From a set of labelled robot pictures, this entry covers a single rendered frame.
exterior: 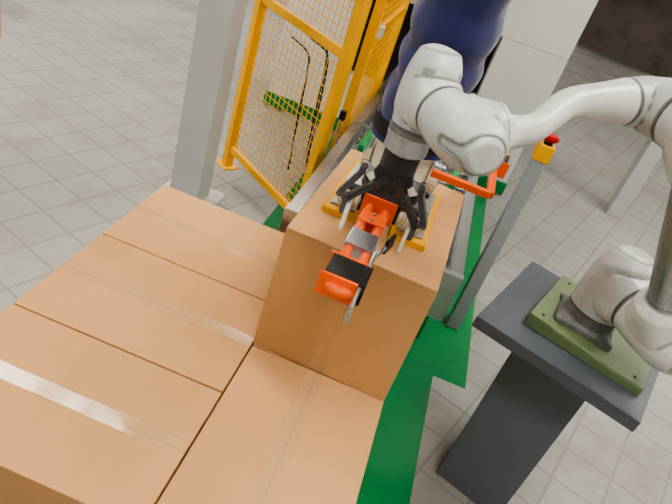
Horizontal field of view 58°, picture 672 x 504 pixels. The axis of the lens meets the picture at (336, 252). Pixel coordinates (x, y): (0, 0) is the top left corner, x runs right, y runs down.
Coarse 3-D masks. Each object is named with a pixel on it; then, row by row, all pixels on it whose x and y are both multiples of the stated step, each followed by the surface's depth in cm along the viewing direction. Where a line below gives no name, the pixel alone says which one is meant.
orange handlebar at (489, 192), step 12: (444, 180) 168; (456, 180) 167; (492, 180) 174; (480, 192) 167; (492, 192) 167; (372, 204) 141; (360, 216) 134; (372, 216) 135; (384, 216) 138; (360, 228) 130; (372, 228) 136; (348, 252) 122; (336, 288) 111
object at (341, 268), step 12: (336, 252) 117; (336, 264) 114; (348, 264) 115; (360, 264) 116; (324, 276) 111; (336, 276) 111; (348, 276) 112; (360, 276) 113; (324, 288) 113; (348, 288) 111; (348, 300) 113
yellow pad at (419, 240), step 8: (432, 192) 184; (432, 200) 179; (432, 208) 176; (432, 216) 171; (392, 232) 158; (400, 232) 159; (424, 232) 163; (400, 240) 157; (416, 240) 158; (424, 240) 159; (416, 248) 157; (424, 248) 157
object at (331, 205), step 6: (354, 162) 185; (348, 168) 181; (354, 168) 181; (348, 174) 178; (342, 180) 173; (336, 186) 169; (354, 186) 166; (330, 198) 163; (336, 198) 162; (324, 204) 159; (330, 204) 160; (336, 204) 160; (324, 210) 159; (330, 210) 159; (336, 210) 159; (354, 210) 160; (336, 216) 159; (348, 216) 158; (354, 216) 158; (354, 222) 159
